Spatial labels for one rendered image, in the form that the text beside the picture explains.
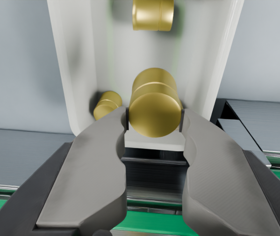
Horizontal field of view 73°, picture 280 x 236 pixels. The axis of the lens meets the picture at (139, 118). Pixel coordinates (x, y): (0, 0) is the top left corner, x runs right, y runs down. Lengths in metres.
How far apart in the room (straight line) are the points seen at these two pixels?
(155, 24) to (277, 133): 0.19
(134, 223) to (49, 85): 0.25
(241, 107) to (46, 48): 0.30
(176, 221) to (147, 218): 0.04
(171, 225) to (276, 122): 0.19
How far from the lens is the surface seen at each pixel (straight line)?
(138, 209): 0.29
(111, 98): 0.28
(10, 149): 0.39
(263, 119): 0.30
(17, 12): 0.34
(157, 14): 0.23
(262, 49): 0.33
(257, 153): 0.22
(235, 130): 0.26
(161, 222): 0.28
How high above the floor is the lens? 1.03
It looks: 58 degrees down
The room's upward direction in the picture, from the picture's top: 173 degrees counter-clockwise
